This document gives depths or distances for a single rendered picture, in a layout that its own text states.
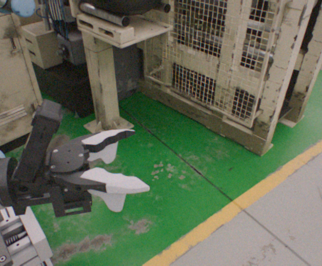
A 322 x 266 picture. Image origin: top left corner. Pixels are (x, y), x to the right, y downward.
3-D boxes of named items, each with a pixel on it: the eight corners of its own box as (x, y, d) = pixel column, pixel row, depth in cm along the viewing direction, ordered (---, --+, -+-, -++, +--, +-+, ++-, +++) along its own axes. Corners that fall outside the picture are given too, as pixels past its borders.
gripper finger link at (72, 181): (119, 180, 42) (70, 165, 46) (118, 170, 41) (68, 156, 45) (100, 201, 39) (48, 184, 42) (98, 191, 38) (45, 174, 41)
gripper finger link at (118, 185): (151, 212, 43) (96, 195, 46) (149, 179, 40) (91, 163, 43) (140, 228, 40) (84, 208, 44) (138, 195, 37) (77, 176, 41)
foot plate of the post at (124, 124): (83, 126, 227) (83, 122, 224) (111, 112, 241) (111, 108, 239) (105, 142, 212) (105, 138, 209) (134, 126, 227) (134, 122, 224)
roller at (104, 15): (77, 3, 156) (84, -1, 158) (80, 11, 159) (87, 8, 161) (122, 19, 137) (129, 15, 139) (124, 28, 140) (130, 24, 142)
